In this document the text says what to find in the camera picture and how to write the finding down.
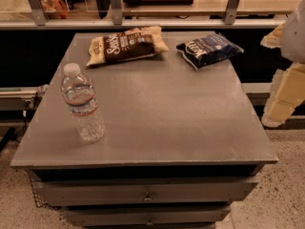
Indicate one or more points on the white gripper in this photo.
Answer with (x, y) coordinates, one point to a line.
(294, 37)

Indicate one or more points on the clear plastic water bottle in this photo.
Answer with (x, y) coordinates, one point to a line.
(80, 96)

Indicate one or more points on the dark blue chip bag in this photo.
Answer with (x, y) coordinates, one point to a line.
(213, 48)

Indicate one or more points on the brown chip bag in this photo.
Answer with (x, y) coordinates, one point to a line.
(127, 45)

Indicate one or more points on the orange bag behind glass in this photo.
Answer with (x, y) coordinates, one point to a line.
(55, 7)

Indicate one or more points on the grey drawer cabinet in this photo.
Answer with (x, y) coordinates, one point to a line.
(164, 120)

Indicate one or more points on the lower grey drawer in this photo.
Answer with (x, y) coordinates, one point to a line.
(146, 216)

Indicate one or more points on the grey drawer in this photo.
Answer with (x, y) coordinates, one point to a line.
(145, 191)
(146, 216)

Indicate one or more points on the upper grey drawer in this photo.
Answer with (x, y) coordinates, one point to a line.
(145, 191)

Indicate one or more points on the metal shelf rail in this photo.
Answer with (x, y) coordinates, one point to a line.
(169, 24)

